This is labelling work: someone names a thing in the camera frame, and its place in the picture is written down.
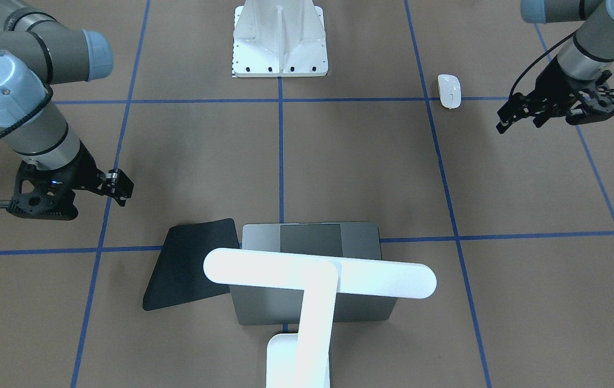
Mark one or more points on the white desk lamp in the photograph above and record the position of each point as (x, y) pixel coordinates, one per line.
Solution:
(302, 359)

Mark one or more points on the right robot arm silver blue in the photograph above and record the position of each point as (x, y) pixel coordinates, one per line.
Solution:
(38, 52)

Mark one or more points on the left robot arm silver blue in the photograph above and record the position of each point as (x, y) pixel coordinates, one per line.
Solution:
(588, 51)

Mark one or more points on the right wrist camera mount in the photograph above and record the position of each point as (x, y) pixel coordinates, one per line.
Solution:
(44, 194)

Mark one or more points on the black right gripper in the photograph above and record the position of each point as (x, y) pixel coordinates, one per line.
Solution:
(81, 171)

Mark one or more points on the black mouse pad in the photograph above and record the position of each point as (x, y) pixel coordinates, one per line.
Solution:
(178, 276)

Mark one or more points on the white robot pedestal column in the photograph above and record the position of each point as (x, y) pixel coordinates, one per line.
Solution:
(279, 39)

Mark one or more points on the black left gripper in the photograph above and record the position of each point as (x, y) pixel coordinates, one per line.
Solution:
(550, 87)

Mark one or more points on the white wireless mouse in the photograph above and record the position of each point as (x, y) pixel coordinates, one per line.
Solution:
(449, 90)

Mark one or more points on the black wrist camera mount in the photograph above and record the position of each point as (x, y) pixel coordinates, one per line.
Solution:
(594, 100)

